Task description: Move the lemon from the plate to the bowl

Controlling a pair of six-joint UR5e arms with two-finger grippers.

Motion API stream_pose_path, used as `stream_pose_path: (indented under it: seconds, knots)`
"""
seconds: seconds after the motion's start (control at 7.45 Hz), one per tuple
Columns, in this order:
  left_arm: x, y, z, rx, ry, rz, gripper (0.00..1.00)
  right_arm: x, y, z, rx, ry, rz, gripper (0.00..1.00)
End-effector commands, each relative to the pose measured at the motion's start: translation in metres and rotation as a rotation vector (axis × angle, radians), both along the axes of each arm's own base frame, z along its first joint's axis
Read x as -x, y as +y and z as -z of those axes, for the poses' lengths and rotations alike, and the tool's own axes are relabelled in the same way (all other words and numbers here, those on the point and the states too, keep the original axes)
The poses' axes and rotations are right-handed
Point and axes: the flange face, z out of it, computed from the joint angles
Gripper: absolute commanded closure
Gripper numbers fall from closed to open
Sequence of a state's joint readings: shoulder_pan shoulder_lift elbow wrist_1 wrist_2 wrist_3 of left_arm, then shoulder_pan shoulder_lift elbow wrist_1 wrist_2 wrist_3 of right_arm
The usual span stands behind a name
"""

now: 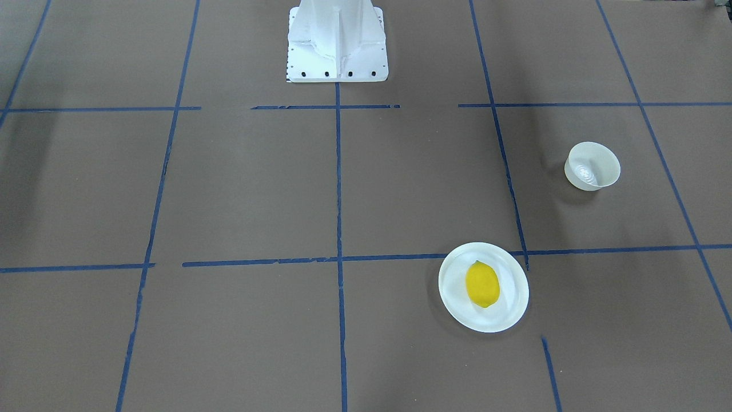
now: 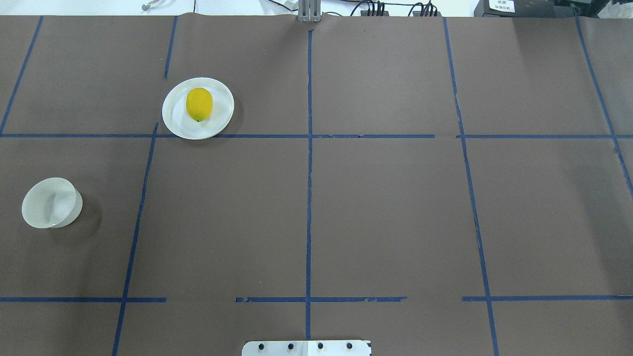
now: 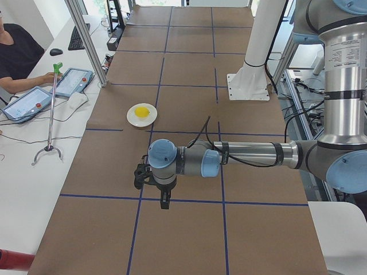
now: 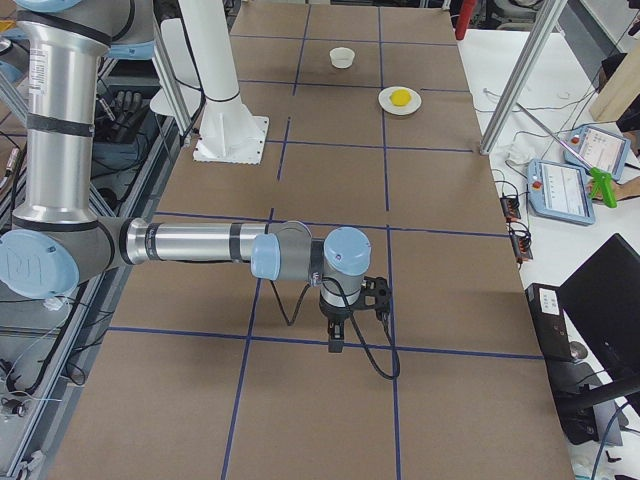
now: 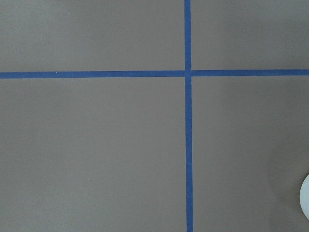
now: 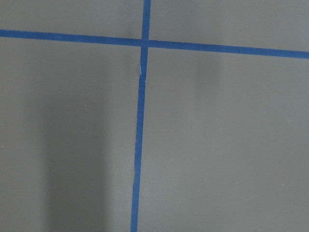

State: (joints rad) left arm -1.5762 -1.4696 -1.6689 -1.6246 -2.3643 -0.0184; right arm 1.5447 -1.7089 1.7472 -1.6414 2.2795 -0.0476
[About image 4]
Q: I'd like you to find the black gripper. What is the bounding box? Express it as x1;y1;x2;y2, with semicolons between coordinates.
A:
319;299;353;353

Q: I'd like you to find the yellow lemon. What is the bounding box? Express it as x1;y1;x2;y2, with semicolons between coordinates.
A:
390;88;412;107

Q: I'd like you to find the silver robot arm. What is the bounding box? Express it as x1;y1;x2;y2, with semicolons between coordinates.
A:
1;1;371;353

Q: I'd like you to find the white plate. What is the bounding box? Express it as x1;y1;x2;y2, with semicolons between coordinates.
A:
378;86;422;116

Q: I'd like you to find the white bowl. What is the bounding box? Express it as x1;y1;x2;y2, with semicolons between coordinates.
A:
329;47;355;69

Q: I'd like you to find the lower orange adapter board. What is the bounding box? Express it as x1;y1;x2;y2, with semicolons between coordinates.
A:
510;231;533;264

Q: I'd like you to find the orange adapter board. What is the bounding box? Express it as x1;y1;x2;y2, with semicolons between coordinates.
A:
500;196;521;222
510;231;533;264

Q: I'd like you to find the upper orange adapter board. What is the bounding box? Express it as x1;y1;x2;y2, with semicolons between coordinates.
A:
500;196;521;222

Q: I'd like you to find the black computer box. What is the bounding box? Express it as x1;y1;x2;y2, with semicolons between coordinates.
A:
525;283;623;446

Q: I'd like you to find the near blue teach pendant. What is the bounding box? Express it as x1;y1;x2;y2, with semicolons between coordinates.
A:
526;159;596;226

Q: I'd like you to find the blue teach pendant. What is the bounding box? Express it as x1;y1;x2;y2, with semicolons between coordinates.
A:
526;159;596;226
567;125;631;181

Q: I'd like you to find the black monitor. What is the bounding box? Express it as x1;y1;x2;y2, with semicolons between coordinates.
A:
558;233;639;379

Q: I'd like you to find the far blue teach pendant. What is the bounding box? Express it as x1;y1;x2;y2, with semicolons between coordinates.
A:
567;125;631;181

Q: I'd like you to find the red fire extinguisher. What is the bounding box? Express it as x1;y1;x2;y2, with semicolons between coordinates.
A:
455;0;477;41

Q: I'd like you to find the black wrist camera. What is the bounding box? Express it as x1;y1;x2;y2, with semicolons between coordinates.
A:
358;276;392;322

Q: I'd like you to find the green handled reacher grabber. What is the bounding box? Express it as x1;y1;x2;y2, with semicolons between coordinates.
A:
516;102;617;208

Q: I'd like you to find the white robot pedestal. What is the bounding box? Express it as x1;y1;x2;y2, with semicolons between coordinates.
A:
160;1;269;165

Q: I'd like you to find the aluminium frame post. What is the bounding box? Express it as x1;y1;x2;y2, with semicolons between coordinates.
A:
479;0;567;155

